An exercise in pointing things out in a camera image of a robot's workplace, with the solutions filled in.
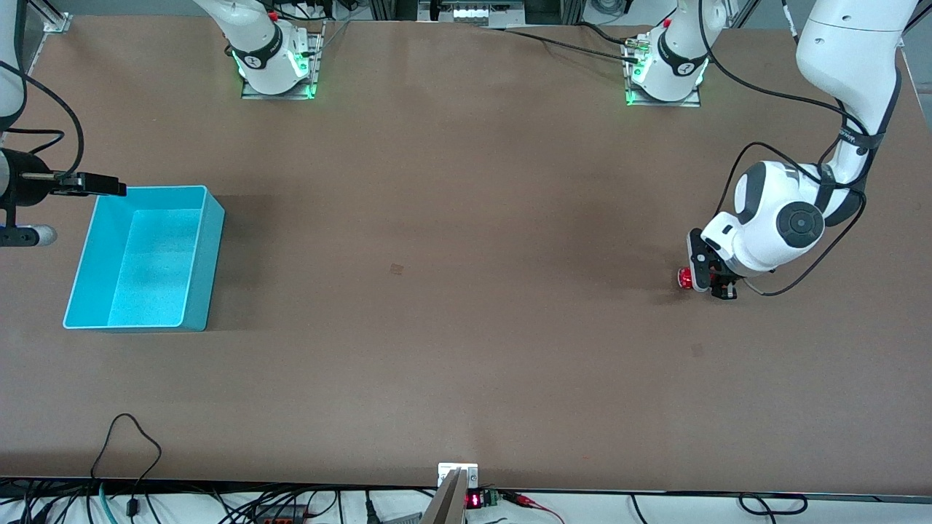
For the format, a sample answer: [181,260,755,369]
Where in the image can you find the red wire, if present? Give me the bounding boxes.
[502,491,565,524]

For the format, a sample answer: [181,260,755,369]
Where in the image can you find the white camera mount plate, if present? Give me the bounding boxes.
[438,463,479,488]

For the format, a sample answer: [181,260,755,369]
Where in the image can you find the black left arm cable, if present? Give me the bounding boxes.
[698,0,869,298]

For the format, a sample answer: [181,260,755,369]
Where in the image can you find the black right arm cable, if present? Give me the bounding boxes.
[0,60,85,177]

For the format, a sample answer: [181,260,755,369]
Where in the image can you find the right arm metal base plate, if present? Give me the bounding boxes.
[240,20,325,100]

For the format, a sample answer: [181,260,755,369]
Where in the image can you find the grey aluminium bar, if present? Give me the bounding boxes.
[421,468,467,524]

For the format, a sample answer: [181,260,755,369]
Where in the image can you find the aluminium corner bracket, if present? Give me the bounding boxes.
[40,0,74,33]

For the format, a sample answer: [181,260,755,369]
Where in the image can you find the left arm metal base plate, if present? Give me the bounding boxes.
[623,33,703,108]

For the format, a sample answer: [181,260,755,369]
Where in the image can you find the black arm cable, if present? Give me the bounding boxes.
[0,60,85,177]
[698,0,869,298]

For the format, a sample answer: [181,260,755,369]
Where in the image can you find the short black base cable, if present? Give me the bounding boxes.
[579,22,636,46]

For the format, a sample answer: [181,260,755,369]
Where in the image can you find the thin looped black cable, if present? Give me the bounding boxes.
[91,413,162,517]

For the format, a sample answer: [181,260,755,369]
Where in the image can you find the grey device with white lights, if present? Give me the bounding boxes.
[419,0,526,26]

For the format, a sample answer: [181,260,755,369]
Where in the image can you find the tangled black cable bundle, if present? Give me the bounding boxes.
[0,477,343,524]

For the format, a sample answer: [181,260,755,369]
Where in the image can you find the coiled black cable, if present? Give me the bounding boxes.
[739,493,809,516]

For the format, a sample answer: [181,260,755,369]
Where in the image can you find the long black base cable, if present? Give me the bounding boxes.
[481,28,641,63]

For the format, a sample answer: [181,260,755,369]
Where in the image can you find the blue plastic box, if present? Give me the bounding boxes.
[63,185,226,333]

